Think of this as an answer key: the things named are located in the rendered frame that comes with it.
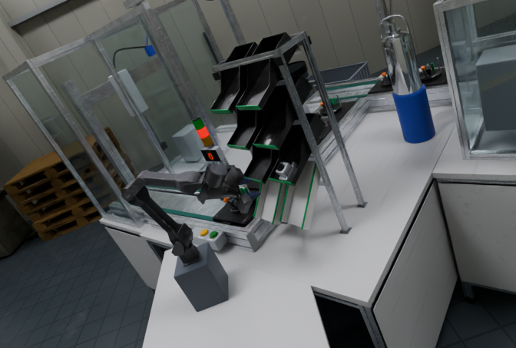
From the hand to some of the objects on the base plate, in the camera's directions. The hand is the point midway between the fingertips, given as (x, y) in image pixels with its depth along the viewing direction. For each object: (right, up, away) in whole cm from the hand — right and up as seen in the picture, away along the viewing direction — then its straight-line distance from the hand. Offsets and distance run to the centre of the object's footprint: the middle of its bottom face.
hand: (248, 187), depth 132 cm
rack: (+33, -15, +38) cm, 53 cm away
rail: (-29, -31, +65) cm, 77 cm away
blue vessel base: (+89, +22, +62) cm, 111 cm away
